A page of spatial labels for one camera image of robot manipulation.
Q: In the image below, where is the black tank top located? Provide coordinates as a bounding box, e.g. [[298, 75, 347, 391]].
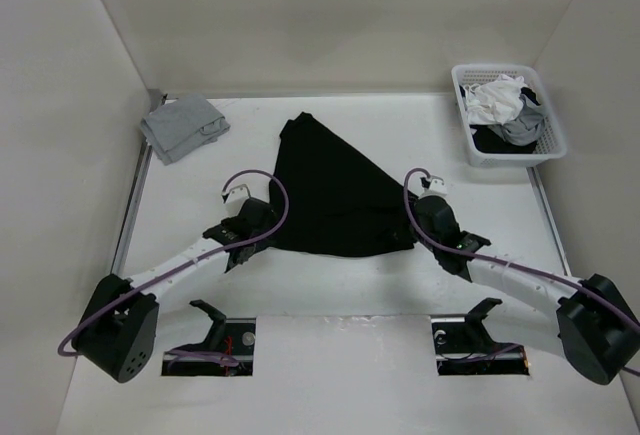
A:
[[274, 112, 415, 258]]

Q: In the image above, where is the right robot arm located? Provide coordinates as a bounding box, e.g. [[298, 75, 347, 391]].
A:
[[403, 194, 639, 385]]

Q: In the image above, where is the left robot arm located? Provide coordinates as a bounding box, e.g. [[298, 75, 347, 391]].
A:
[[70, 197, 288, 383]]

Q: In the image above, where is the folded grey tank top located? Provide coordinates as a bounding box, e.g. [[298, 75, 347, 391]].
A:
[[140, 94, 230, 165]]

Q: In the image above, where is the black garment in basket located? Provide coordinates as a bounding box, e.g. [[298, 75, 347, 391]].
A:
[[471, 88, 543, 154]]

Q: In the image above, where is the grey garment in basket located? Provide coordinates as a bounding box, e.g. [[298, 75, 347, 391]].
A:
[[500, 106, 546, 146]]

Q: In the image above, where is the white garment in basket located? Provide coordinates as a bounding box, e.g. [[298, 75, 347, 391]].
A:
[[463, 74, 528, 126]]

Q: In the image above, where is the white plastic laundry basket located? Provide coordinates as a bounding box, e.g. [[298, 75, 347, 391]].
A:
[[451, 63, 567, 168]]

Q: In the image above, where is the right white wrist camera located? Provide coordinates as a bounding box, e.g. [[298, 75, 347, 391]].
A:
[[421, 175, 448, 198]]

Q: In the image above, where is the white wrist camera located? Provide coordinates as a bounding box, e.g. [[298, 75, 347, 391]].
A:
[[221, 183, 251, 206], [421, 175, 448, 198]]

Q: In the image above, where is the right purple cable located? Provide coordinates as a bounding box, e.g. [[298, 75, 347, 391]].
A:
[[402, 168, 640, 376]]

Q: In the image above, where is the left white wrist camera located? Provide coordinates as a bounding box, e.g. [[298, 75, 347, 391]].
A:
[[221, 183, 251, 206]]

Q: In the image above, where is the right metal table rail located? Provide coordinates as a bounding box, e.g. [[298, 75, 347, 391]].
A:
[[527, 167, 572, 277]]

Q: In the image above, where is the metal table rail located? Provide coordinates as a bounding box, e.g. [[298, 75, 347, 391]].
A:
[[527, 167, 572, 277], [106, 138, 152, 274]]

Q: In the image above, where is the left metal table rail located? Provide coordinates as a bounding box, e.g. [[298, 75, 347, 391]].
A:
[[106, 138, 152, 274]]

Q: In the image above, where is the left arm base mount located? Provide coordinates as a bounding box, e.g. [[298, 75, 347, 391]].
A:
[[161, 318, 257, 377]]

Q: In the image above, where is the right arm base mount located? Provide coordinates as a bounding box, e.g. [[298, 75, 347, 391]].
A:
[[431, 317, 530, 376]]

